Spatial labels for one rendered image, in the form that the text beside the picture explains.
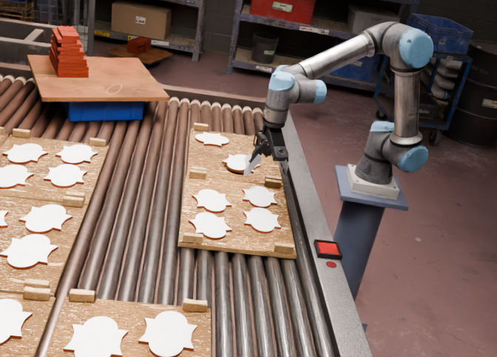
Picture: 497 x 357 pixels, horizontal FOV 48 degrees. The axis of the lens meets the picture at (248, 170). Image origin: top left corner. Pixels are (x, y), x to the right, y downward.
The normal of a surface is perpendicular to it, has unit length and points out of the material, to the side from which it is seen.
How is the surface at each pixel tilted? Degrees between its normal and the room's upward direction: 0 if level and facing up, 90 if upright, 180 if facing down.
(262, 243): 0
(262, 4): 90
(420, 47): 80
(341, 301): 0
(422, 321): 0
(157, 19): 90
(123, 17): 90
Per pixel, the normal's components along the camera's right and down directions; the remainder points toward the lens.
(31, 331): 0.16, -0.88
